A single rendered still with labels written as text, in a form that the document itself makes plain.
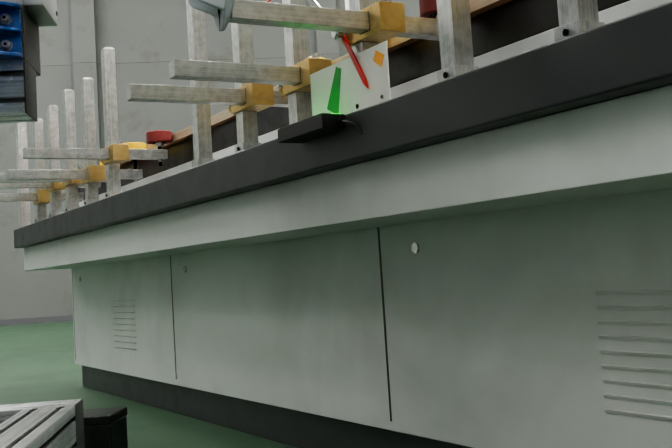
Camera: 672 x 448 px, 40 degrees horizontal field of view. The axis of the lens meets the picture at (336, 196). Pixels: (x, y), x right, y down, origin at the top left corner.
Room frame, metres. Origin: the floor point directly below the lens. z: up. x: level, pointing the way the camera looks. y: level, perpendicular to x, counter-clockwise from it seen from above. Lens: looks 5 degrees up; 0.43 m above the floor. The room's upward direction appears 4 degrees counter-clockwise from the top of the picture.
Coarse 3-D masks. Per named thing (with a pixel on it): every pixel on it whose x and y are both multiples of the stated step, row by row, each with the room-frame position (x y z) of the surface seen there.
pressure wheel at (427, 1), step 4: (420, 0) 1.61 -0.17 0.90; (424, 0) 1.60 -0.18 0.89; (428, 0) 1.59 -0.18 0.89; (432, 0) 1.59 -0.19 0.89; (420, 4) 1.61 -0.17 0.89; (424, 4) 1.60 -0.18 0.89; (428, 4) 1.59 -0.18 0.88; (432, 4) 1.59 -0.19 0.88; (436, 4) 1.58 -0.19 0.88; (420, 8) 1.62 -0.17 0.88; (424, 8) 1.60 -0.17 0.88; (428, 8) 1.59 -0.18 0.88; (432, 8) 1.59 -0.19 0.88; (436, 8) 1.59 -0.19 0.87; (420, 12) 1.62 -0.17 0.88; (424, 12) 1.60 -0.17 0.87; (428, 12) 1.60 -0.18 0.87; (432, 12) 1.60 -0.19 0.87; (436, 12) 1.60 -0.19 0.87; (420, 16) 1.63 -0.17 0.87; (424, 16) 1.62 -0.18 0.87; (428, 16) 1.62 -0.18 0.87; (432, 16) 1.63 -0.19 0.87; (436, 16) 1.62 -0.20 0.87
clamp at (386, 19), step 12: (372, 12) 1.52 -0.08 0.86; (384, 12) 1.50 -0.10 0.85; (396, 12) 1.51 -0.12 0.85; (372, 24) 1.52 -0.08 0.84; (384, 24) 1.50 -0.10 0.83; (396, 24) 1.51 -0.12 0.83; (348, 36) 1.59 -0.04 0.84; (360, 36) 1.55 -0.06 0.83; (372, 36) 1.53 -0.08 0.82; (384, 36) 1.54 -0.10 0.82
